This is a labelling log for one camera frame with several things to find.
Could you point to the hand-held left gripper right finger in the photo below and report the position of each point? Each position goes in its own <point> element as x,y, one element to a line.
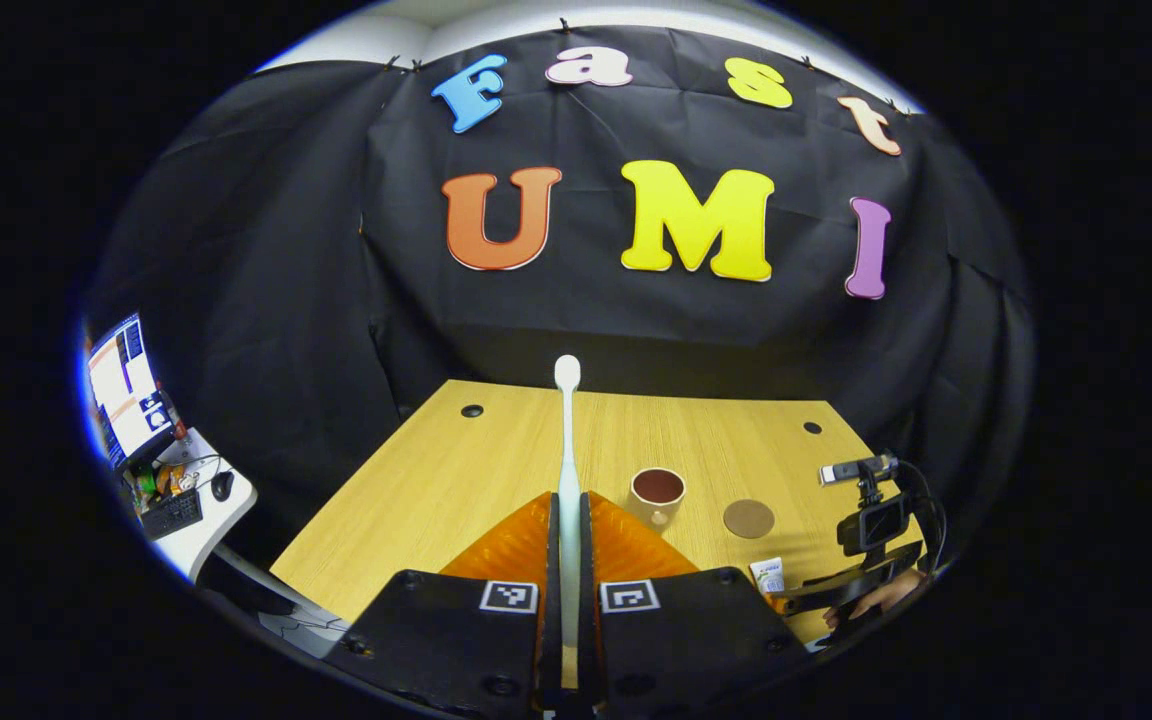
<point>587,620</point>

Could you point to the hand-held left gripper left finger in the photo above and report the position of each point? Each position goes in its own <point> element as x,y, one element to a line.
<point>552,600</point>

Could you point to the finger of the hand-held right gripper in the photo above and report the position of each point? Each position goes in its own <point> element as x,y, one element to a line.
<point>836,580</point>

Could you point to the white toothpaste tube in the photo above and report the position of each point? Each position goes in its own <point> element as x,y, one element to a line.
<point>768,577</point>

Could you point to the round brown coaster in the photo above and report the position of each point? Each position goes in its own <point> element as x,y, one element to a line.
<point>748,519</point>

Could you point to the beige cup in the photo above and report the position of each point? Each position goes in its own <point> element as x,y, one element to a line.
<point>651,515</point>

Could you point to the white toothbrush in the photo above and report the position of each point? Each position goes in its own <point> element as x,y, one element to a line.
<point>568,470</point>

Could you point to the wooden desktop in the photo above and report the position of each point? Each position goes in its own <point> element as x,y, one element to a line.
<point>436,480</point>

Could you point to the white side desk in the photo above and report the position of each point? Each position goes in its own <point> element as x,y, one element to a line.
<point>221,530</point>

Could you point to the black computer mouse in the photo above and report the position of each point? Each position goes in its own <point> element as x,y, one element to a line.
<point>223,486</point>

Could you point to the black backdrop cloth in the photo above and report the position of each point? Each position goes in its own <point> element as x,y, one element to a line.
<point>336,300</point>

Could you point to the black keyboard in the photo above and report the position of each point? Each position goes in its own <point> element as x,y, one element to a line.
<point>171,515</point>

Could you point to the computer monitor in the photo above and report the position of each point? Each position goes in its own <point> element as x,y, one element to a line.
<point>126,385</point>

